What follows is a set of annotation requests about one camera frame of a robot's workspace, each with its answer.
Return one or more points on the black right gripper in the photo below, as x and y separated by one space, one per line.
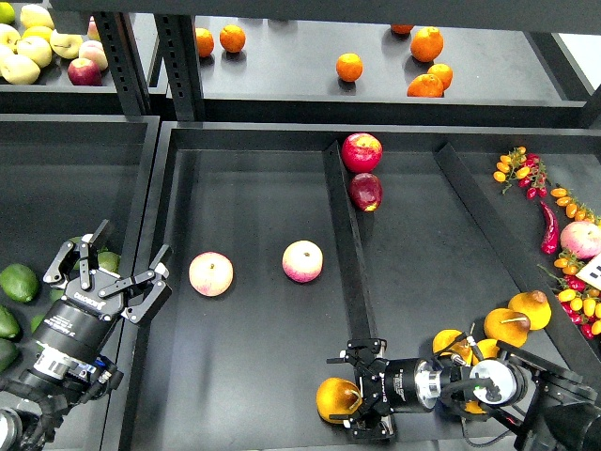
404 385

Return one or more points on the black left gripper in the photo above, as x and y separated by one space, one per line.
78 326

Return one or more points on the dark green avocado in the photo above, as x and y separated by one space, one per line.
56 294

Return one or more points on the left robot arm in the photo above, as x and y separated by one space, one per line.
67 368

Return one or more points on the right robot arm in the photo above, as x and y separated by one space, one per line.
546 406

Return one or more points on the green avocado long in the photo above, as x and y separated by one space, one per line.
35 322

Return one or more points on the green avocado upper left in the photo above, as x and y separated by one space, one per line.
19 282

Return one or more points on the yellow pear left pile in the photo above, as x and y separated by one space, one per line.
450 346

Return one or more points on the yellow pear pile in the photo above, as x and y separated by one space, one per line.
450 346
488 348

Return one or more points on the green avocado at edge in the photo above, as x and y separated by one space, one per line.
9 326

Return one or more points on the yellow pear bottom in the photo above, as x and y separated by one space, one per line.
473 407

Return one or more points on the green avocado lower edge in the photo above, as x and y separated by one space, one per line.
9 352

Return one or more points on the yellow pear middle pile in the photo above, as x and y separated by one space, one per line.
488 348

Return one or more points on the yellow pear with stem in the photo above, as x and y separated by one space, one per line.
508 326

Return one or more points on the pink apple left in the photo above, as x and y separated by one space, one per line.
211 274

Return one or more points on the pink apple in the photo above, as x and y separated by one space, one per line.
582 239
211 274
302 261

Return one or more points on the black left tray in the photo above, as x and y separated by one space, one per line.
61 175

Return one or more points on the black tray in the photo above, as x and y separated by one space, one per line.
240 371
61 175

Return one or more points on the black middle tray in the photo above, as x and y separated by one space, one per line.
240 371

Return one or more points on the dark red apple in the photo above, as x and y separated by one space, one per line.
365 192

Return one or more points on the red apple on shelf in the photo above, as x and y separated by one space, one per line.
84 72

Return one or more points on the yellow apple front left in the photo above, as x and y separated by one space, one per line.
18 69

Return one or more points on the cherry tomato bunch lower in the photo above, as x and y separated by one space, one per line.
579 299

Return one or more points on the cherry tomato bunch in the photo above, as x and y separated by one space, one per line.
579 299
524 169

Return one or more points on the pale peach on shelf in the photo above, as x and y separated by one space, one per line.
93 50

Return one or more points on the red chili pepper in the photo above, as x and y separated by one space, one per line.
550 241

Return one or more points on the bright red apple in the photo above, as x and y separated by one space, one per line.
361 152

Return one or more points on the yellow apple with stem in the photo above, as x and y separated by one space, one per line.
66 45

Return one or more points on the yellow apple middle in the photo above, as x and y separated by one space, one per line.
37 49

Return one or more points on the white label card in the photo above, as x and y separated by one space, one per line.
591 273

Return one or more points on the pink apple far right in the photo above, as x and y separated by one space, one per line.
582 239

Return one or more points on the cherry tomato bunch upper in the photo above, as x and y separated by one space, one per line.
524 169

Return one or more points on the orange upper left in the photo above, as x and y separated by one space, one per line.
232 38

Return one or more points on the green lime corner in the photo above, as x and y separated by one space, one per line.
7 13

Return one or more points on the orange cut by post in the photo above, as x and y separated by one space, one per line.
204 42

